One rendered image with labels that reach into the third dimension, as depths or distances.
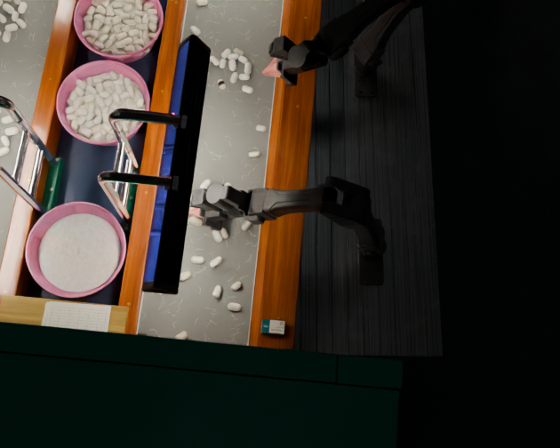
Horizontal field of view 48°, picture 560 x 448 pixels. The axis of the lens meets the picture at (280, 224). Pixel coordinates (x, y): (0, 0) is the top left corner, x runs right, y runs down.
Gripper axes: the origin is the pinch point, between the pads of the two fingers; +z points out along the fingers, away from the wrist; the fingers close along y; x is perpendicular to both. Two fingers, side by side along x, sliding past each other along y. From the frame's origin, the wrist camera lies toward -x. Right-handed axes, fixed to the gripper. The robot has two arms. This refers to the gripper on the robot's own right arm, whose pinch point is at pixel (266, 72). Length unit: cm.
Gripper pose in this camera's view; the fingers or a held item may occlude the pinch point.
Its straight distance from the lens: 188.7
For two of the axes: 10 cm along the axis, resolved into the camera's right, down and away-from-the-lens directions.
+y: -0.9, 9.6, -2.8
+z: -8.0, 1.0, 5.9
